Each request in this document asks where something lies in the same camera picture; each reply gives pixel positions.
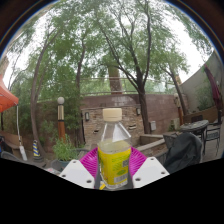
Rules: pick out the yellow-labelled clear drink bottle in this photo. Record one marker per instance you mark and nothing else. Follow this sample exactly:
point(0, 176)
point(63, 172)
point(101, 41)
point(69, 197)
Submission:
point(114, 163)

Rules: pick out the grey wall utility box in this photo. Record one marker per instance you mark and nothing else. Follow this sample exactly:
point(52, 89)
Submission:
point(153, 125)

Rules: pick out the green plant in teal pot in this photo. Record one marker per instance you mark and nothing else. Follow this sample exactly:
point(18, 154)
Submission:
point(65, 150)

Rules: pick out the orange canopy tent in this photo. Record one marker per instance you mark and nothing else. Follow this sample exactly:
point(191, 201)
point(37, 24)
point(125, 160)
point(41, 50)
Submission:
point(6, 98)

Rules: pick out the black wall lantern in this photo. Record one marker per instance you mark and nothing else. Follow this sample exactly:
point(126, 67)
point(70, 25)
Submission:
point(138, 111)
point(87, 116)

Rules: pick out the dark forked tree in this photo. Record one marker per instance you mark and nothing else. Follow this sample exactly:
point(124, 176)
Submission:
point(144, 113)

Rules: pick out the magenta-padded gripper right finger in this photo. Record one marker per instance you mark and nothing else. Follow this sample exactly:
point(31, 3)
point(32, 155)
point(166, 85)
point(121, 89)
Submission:
point(150, 171)

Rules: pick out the black jacket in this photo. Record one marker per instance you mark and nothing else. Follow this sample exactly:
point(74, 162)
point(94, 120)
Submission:
point(183, 151)

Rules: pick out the black metal slatted chair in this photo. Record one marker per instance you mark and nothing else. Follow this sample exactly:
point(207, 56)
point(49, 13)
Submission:
point(213, 133)

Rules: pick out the wooden bench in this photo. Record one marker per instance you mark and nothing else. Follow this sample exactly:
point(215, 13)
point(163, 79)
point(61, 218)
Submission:
point(11, 141)

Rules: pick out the slim wooden lamp post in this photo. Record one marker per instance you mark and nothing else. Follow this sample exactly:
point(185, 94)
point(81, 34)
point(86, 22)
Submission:
point(180, 113)

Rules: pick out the leaning brown tree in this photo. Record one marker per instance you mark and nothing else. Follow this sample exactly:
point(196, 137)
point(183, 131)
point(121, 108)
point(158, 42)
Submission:
point(33, 113)

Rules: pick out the closed maroon patio umbrella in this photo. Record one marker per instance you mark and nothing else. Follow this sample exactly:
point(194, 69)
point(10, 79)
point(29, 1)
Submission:
point(215, 91)

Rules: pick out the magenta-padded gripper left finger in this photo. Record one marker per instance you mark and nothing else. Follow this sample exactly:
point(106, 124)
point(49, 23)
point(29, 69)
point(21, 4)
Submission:
point(76, 174)

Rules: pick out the wooden lamp post, globe light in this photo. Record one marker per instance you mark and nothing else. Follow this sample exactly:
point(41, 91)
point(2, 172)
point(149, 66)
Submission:
point(61, 123)

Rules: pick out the yellow blue striped cone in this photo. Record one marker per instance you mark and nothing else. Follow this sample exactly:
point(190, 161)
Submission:
point(36, 150)

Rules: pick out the round dark patio table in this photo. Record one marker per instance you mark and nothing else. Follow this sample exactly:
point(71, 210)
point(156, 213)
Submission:
point(195, 126)

